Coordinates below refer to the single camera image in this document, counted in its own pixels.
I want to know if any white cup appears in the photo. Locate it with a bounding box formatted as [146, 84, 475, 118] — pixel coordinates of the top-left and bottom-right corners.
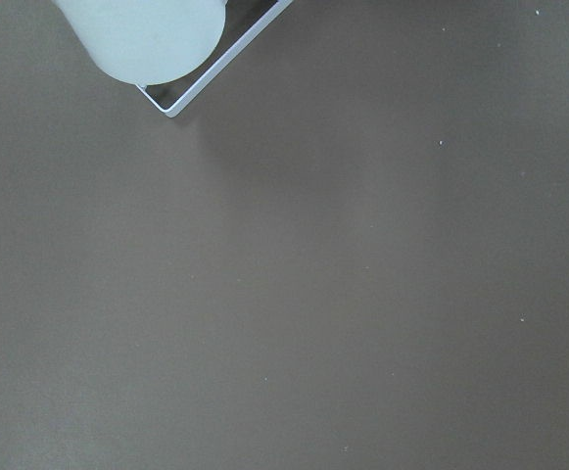
[55, 0, 226, 85]

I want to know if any white wire cup rack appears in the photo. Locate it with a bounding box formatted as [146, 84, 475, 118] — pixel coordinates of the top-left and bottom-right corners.
[136, 0, 293, 118]

